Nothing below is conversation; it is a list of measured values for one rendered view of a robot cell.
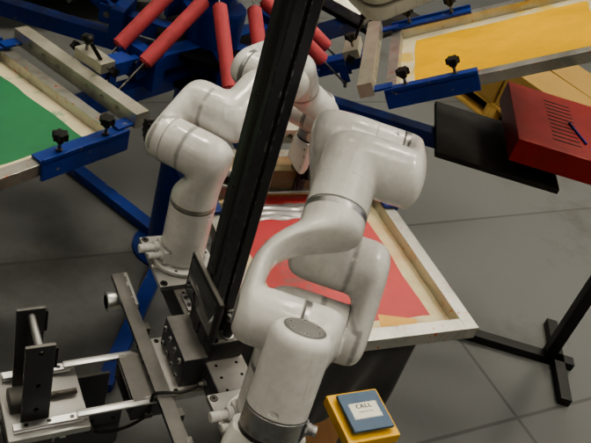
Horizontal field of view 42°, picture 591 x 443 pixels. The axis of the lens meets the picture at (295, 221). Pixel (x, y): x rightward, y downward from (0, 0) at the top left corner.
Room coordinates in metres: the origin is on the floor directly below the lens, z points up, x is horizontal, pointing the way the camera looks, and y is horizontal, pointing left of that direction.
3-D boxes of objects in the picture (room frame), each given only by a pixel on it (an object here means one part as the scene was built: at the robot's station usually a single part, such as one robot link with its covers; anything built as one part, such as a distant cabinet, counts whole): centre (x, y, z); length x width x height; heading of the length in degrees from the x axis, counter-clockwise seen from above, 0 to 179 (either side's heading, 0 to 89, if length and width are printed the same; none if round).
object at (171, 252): (1.25, 0.22, 1.21); 0.16 x 0.13 x 0.15; 126
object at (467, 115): (2.63, -0.17, 0.91); 1.34 x 0.41 x 0.08; 92
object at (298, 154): (1.88, 0.03, 1.12); 0.10 x 0.08 x 0.11; 32
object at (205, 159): (1.26, 0.22, 1.37); 0.13 x 0.10 x 0.16; 74
